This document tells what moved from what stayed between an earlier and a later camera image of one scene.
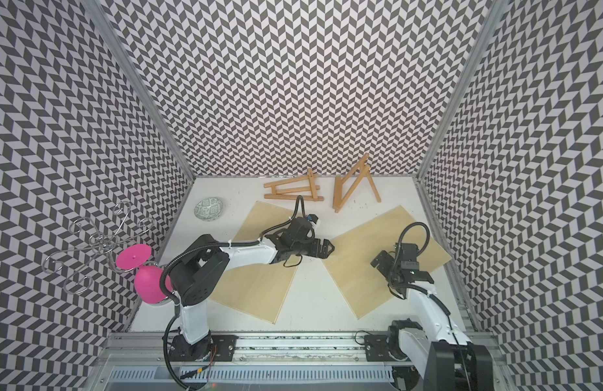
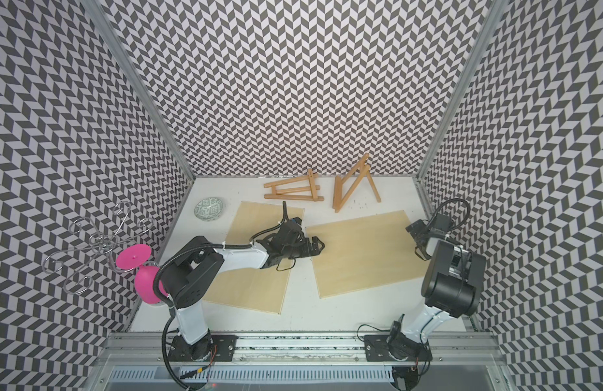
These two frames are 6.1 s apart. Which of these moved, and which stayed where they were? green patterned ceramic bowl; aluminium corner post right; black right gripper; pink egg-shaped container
Moved: black right gripper
Stayed: green patterned ceramic bowl; pink egg-shaped container; aluminium corner post right
